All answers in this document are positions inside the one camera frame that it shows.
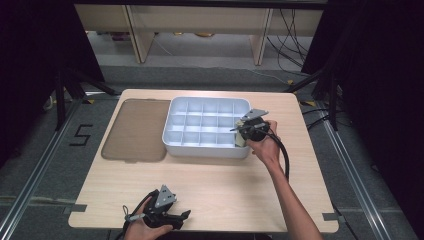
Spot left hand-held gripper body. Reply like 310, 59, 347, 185
143, 184, 178, 229

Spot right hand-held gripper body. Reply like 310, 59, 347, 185
238, 108, 269, 142

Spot pale green sock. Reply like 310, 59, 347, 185
234, 119, 248, 148

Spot white divided storage box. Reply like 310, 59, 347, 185
161, 96, 253, 159

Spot person's left hand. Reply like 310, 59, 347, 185
123, 199, 174, 240

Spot person's right hand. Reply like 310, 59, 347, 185
246, 119, 283, 169

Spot translucent brown box lid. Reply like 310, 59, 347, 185
100, 98, 172, 164

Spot black metal stand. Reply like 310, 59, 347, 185
282, 66, 342, 132
53, 66, 122, 132

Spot grey tape strip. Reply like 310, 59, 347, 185
321, 212, 347, 224
62, 203, 88, 215

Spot beige wooden desk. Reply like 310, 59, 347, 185
74, 3, 325, 66

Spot black curtain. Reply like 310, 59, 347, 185
300, 0, 424, 239
0, 0, 106, 169

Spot left hand-held gripper cable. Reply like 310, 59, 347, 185
114, 189, 158, 240

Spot hand-held gripper cable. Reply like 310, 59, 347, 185
114, 189, 158, 240
261, 127, 291, 182

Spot right hand-held gripper cable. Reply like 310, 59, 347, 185
261, 127, 291, 182

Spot black floor cables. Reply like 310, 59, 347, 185
300, 107, 338, 132

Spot hanging black cables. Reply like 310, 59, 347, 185
265, 8, 312, 73

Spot aluminium floor rail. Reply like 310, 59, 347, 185
314, 99, 392, 240
0, 99, 84, 240

